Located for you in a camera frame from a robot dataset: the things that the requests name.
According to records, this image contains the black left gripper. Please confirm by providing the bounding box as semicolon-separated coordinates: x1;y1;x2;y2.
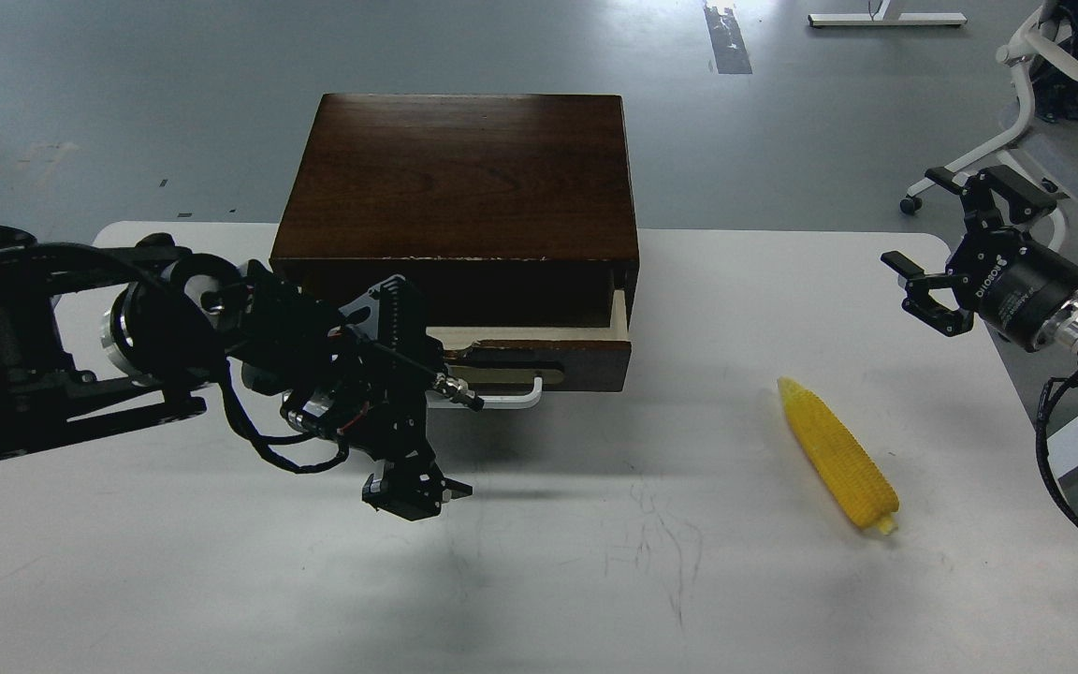
241;260;473;521

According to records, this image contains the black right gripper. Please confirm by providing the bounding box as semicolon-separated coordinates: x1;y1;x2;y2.
881;166;1078;353

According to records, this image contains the wooden drawer with white handle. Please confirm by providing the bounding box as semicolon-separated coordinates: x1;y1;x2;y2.
427;289;633;409

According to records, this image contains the yellow corn cob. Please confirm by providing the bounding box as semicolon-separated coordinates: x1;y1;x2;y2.
776;376;901;535

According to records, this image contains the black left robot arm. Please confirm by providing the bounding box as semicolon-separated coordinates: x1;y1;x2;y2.
0;225;484;520

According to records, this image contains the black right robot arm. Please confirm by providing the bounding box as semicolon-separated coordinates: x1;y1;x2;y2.
881;166;1078;363

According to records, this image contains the dark wooden drawer cabinet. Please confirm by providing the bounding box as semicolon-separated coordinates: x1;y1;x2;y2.
270;93;641;330

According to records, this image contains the white office chair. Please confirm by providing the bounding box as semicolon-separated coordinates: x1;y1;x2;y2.
945;1;1078;201

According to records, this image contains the white table leg base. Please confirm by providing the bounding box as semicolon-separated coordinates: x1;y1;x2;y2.
806;1;968;29

